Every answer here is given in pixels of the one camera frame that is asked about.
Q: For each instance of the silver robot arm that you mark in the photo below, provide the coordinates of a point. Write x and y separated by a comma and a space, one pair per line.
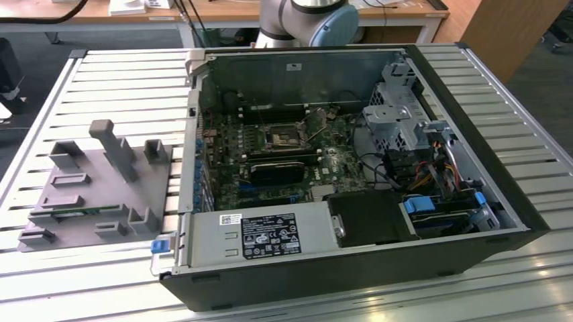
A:
286, 23

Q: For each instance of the black graphics card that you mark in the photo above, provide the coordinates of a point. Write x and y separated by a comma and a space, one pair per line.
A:
276, 174

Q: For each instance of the silver chipset heatsink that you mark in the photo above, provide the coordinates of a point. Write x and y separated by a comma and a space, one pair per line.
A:
324, 191

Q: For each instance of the green motherboard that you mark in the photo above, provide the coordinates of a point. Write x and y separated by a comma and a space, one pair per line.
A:
345, 157

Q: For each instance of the round coin battery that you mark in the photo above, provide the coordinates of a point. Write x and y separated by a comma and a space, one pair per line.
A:
332, 115

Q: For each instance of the black plastic shroud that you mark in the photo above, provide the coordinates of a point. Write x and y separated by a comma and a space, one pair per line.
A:
368, 218

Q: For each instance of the silver metal drive cage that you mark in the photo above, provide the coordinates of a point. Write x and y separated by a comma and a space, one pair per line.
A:
385, 114

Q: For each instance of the silver power supply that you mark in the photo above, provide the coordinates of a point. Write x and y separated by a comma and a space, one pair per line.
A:
206, 234

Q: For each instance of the hard disk in blue carrier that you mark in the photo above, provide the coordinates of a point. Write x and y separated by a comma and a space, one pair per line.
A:
418, 204

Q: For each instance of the blue case latch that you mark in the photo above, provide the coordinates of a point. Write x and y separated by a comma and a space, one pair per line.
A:
162, 246
479, 198

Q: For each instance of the black PC case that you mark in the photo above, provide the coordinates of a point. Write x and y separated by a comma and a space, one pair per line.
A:
313, 288

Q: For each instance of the grey parts rack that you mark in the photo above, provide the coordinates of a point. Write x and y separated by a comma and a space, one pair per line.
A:
103, 194

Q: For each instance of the wooden desk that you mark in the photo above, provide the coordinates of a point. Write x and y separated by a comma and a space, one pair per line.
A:
223, 16

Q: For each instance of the green RAM stick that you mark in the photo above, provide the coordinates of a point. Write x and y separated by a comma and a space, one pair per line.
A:
90, 212

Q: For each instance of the white box with black print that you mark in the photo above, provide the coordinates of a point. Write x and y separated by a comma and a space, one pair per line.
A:
163, 4

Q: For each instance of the plain white box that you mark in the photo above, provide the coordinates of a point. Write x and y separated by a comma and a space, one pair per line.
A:
127, 8

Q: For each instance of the wooden cabinet panel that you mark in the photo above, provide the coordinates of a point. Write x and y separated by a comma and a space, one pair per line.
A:
505, 33

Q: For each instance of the black chair base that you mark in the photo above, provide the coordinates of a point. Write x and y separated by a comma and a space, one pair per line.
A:
563, 31

